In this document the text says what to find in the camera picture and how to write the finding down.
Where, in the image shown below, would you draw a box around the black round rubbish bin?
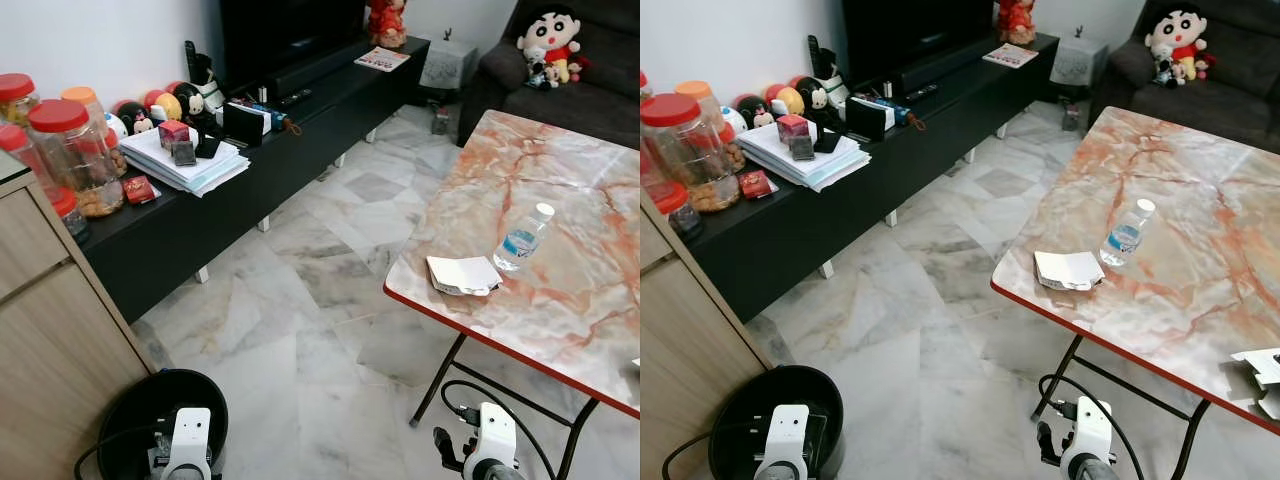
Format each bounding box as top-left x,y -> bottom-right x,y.
708,365 -> 846,480
97,369 -> 229,480

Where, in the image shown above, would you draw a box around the light wooden cabinet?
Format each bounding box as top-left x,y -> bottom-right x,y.
640,190 -> 773,480
0,150 -> 157,480

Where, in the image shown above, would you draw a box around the white torn paper box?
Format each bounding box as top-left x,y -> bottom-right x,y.
1231,347 -> 1280,422

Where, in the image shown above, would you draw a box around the clear plastic water bottle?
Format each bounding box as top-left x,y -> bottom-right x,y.
1100,198 -> 1157,268
493,203 -> 556,273

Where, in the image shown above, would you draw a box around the marble top folding table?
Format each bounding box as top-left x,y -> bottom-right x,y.
384,108 -> 641,480
990,105 -> 1280,480

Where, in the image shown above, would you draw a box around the long black TV console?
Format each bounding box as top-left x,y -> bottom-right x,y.
80,38 -> 432,323
690,33 -> 1061,323

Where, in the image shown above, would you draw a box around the small red lid jar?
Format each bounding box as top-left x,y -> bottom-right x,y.
50,187 -> 92,245
650,180 -> 704,241

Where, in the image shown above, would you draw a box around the stack of white papers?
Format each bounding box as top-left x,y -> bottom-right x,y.
118,126 -> 251,197
735,121 -> 872,193

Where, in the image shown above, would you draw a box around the large red lid snack jar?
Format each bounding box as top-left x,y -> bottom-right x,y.
27,99 -> 126,218
641,93 -> 743,213

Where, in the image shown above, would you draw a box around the black rectangular box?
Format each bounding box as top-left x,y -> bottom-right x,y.
222,102 -> 266,148
845,97 -> 888,142

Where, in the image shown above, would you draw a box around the round red mouse plush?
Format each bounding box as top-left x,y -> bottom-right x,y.
112,100 -> 154,136
735,94 -> 773,129

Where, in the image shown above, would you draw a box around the blue white flat box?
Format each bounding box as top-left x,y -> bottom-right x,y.
235,97 -> 302,136
856,92 -> 927,131

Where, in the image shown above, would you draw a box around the black mouse plush toy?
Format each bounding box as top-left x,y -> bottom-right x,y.
797,74 -> 851,127
172,55 -> 229,131

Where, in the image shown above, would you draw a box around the tall red lid jar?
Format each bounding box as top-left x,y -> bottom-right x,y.
0,123 -> 63,206

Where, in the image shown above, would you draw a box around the orange lid plastic jar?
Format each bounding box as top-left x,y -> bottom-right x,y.
60,86 -> 129,177
675,80 -> 747,172

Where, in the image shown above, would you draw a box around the grey patterned box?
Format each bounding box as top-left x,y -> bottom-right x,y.
1050,26 -> 1109,89
420,28 -> 479,93

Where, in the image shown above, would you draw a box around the black soundbar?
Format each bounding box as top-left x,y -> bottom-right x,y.
890,38 -> 993,96
262,40 -> 373,101

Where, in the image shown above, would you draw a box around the dark grey sofa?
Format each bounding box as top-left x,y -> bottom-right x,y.
458,0 -> 641,151
1088,0 -> 1280,154

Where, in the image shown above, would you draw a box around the small black white plush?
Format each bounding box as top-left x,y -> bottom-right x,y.
527,48 -> 561,89
1150,45 -> 1182,86

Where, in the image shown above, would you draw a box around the white red printed booklet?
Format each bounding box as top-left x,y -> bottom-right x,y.
354,46 -> 412,73
982,43 -> 1041,69

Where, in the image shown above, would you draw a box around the red lid nut jar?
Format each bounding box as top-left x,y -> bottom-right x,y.
0,73 -> 41,127

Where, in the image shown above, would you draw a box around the black television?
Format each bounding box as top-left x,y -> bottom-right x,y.
842,0 -> 997,79
220,0 -> 371,89

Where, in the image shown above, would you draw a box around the red dressed doll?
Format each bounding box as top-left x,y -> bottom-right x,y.
995,0 -> 1039,47
365,0 -> 409,51

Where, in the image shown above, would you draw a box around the cartoon boy plush toy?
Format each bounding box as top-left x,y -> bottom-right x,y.
1145,5 -> 1217,86
517,5 -> 585,89

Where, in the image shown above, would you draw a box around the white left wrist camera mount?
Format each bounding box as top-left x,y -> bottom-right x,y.
755,404 -> 811,480
160,407 -> 213,480

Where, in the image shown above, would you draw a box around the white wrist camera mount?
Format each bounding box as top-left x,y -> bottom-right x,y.
755,404 -> 811,480
1060,396 -> 1114,473
465,402 -> 521,479
160,407 -> 213,480

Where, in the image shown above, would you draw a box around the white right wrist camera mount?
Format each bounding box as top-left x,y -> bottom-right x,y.
1060,396 -> 1114,473
465,402 -> 521,479

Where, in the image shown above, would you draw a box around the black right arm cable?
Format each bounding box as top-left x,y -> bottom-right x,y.
440,380 -> 557,480
1040,374 -> 1147,480

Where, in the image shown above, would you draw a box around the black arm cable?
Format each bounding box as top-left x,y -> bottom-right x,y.
662,424 -> 759,480
74,425 -> 161,480
440,380 -> 557,480
1040,374 -> 1147,480

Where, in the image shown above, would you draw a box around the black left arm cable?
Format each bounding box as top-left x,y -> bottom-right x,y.
74,425 -> 161,480
662,424 -> 759,480

